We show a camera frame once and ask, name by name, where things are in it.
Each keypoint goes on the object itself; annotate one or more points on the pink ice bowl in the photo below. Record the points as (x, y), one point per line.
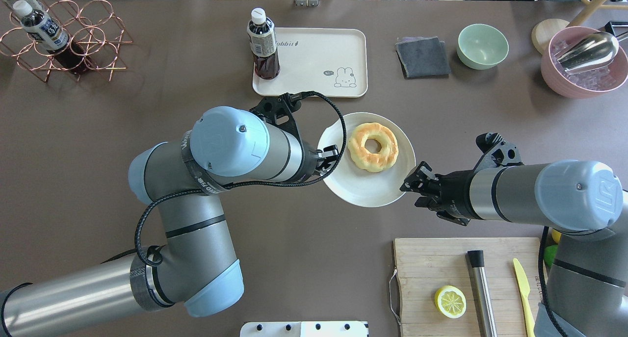
(582, 85)

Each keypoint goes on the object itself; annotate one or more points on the green lime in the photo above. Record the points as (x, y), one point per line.
(549, 254)

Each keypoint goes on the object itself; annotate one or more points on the yellow plastic knife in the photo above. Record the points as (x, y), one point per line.
(525, 290)

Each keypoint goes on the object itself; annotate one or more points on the yellow lemon far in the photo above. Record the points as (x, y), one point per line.
(556, 235)

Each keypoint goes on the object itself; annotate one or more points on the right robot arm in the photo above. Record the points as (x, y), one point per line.
(583, 295)

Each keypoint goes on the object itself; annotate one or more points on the tea bottle in rack front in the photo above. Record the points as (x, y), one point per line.
(56, 41)

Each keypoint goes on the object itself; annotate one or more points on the glazed yellow donut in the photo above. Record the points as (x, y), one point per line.
(373, 147)

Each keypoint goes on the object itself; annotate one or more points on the wooden mug tree stand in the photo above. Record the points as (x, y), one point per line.
(543, 32)

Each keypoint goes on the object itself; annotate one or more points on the white round plate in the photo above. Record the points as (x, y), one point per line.
(363, 188)

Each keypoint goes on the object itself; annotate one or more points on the steel ice scoop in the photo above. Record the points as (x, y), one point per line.
(595, 50)

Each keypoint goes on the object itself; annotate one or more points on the half lemon slice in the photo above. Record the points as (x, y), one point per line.
(450, 301)

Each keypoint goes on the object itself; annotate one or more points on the grey folded cloth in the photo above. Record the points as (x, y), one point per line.
(422, 57)

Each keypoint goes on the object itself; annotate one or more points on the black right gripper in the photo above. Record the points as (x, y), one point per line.
(454, 194)

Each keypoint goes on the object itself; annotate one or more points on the beige rabbit tray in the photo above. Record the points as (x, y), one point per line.
(331, 61)

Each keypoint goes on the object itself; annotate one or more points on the mint green bowl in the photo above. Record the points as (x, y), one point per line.
(481, 47)

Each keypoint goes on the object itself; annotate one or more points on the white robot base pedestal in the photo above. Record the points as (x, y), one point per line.
(334, 328)

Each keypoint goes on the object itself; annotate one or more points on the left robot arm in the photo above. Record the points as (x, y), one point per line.
(198, 266)

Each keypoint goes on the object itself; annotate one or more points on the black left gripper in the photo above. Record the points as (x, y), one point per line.
(310, 163)

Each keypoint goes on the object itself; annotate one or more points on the wooden cutting board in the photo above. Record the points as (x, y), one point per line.
(426, 264)

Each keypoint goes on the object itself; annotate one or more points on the dark tea bottle on tray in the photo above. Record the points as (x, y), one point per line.
(263, 44)

